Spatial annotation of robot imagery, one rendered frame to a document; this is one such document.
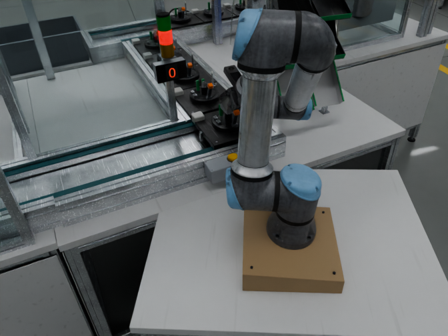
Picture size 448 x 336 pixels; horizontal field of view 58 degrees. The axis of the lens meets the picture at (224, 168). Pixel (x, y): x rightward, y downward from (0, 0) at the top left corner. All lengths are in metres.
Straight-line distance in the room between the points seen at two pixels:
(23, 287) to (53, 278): 0.10
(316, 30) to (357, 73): 1.77
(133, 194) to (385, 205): 0.89
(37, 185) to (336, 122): 1.29
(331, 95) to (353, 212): 0.57
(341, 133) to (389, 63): 1.08
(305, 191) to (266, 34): 0.42
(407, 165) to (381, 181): 1.62
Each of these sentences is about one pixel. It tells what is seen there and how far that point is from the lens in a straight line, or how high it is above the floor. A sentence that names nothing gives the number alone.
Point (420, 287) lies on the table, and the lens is 1.34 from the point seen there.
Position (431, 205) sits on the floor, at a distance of 2.97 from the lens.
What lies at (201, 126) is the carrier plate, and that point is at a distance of 1.68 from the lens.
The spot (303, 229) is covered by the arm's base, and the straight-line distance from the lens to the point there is 1.20.
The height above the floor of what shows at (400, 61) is 0.76.
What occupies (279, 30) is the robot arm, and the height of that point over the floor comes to 1.55.
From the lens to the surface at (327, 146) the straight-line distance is 1.78.
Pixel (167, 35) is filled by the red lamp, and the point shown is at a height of 1.35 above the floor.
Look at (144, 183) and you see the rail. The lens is 1.47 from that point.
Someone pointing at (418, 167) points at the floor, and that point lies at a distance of 3.27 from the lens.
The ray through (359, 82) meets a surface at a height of 0.68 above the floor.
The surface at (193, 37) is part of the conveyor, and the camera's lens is 2.80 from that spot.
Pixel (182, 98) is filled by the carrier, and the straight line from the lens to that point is 1.90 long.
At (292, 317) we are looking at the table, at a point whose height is 0.86.
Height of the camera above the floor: 1.87
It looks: 38 degrees down
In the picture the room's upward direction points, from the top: 2 degrees counter-clockwise
